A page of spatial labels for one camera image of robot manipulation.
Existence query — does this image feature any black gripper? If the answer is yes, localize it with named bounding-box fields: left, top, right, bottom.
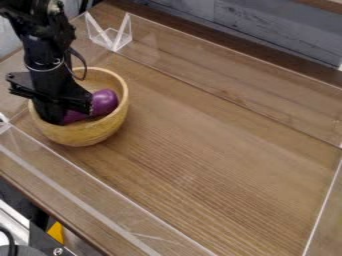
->
left=6, top=65, right=92, bottom=125

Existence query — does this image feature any purple toy eggplant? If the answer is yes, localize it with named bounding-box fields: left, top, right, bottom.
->
left=63, top=89, right=119, bottom=125

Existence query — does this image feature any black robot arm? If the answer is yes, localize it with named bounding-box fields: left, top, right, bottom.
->
left=0, top=0, right=94, bottom=125

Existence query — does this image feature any brown wooden bowl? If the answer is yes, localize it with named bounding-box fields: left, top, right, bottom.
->
left=28, top=67, right=130, bottom=147

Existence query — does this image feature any yellow black device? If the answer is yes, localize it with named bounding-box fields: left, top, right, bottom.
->
left=47, top=221, right=79, bottom=255

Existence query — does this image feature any clear acrylic corner bracket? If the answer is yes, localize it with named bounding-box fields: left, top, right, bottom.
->
left=84, top=13, right=133, bottom=52

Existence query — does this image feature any clear acrylic tray wall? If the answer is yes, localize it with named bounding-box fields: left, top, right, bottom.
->
left=0, top=4, right=342, bottom=256

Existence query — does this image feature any black cable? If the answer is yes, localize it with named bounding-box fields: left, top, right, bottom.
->
left=0, top=226, right=19, bottom=256

